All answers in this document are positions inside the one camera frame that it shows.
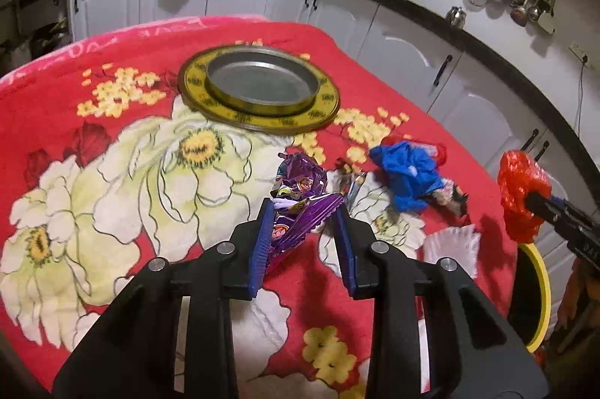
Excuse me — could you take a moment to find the red plastic bag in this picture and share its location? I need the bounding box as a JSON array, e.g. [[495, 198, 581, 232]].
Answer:
[[497, 150, 552, 244]]

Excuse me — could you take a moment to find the white knit glove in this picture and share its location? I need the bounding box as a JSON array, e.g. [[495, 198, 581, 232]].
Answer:
[[422, 224, 481, 279]]

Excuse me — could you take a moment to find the blue glove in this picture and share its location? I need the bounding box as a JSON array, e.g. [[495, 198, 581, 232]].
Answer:
[[369, 141, 443, 213]]

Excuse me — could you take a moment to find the small purple candy wrapper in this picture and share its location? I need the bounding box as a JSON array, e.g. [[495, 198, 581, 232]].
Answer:
[[267, 152, 345, 272]]

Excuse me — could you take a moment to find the red sausage wrapper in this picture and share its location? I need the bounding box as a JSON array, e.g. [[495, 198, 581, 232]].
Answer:
[[428, 178, 469, 218]]

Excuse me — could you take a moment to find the yellow rimmed trash bin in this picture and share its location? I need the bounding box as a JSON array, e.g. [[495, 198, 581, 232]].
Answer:
[[519, 244, 552, 353]]

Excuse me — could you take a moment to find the right hand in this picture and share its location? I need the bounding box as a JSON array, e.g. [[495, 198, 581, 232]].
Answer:
[[556, 258, 599, 353]]

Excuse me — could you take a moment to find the red floral blanket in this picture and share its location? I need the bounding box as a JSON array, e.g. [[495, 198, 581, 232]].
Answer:
[[1, 16, 517, 388]]

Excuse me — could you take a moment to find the steel teapot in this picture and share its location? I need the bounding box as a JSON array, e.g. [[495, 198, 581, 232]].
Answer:
[[445, 6, 467, 29]]

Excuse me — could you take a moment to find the round yellow metal tray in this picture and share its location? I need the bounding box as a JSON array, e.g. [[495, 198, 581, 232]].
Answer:
[[178, 45, 341, 135]]

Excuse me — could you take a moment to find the wall power socket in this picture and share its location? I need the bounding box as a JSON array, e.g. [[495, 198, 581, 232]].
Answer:
[[570, 42, 596, 70]]

